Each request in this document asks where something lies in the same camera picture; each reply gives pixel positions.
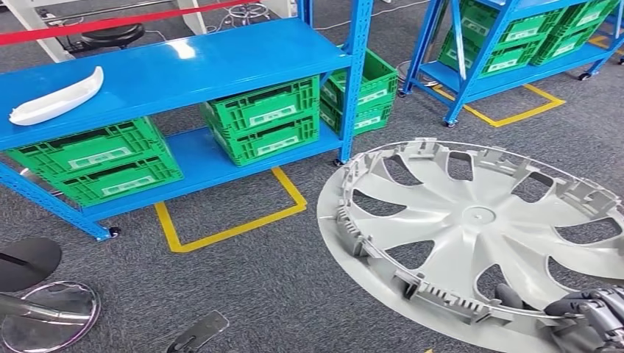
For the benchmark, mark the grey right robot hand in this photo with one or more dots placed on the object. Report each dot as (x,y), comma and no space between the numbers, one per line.
(595,312)

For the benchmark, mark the grey plastic wheel cover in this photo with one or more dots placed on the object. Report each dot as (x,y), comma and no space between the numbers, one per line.
(478,214)

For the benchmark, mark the blue metal shelf rack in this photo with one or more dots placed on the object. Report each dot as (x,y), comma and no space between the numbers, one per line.
(512,82)
(170,68)

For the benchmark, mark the white curved plastic part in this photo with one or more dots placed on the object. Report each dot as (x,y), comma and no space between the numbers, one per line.
(53,102)

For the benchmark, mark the chrome stanchion base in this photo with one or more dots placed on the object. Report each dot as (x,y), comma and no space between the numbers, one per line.
(63,331)
(428,77)

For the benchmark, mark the black round stool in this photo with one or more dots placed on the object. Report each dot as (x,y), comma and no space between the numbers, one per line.
(248,10)
(112,34)

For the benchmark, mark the black stanchion base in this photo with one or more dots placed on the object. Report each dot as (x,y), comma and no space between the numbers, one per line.
(34,263)

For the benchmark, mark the red barrier tape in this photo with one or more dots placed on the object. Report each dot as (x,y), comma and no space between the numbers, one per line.
(73,28)

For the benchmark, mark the white desk with metal bar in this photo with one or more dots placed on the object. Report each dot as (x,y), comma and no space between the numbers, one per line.
(39,29)

